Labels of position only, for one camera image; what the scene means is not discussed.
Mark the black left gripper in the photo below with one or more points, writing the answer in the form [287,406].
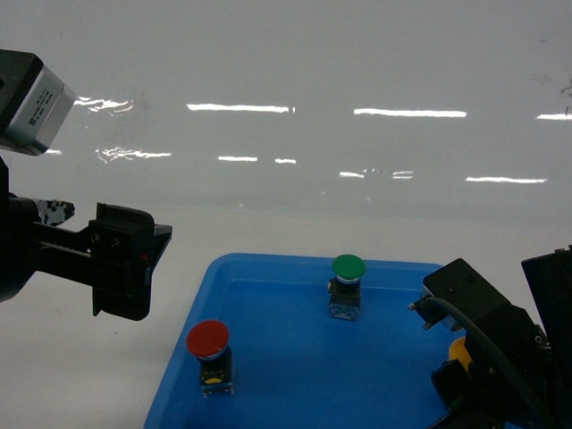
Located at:
[124,242]

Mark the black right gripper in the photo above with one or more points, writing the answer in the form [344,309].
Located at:
[520,371]

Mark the yellow mushroom push button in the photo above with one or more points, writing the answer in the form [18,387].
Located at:
[458,351]

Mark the red mushroom push button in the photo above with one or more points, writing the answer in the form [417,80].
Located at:
[208,343]

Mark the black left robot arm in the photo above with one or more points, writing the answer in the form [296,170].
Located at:
[81,269]

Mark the green mushroom push button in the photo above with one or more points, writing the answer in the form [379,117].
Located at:
[344,287]

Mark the blue plastic tray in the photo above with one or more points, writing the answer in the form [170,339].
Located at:
[297,367]

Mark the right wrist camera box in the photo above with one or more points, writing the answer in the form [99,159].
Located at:
[460,285]

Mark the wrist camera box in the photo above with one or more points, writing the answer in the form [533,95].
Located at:
[34,103]
[460,285]

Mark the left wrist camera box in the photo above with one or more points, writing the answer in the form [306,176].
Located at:
[34,103]

